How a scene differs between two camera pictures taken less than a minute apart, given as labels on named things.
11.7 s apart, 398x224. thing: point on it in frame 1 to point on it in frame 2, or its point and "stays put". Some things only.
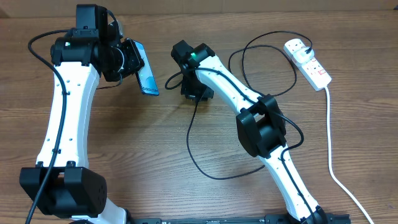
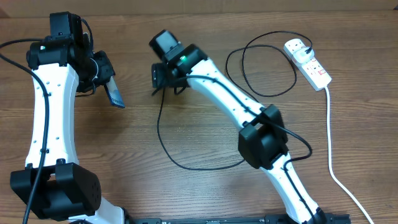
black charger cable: [243, 49] to [224, 165]
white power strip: [312, 71] stays put
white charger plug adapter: [301, 55] stays put
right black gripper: [188, 91] to [161, 79]
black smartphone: [145, 75] to [114, 93]
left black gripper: [135, 61] to [107, 71]
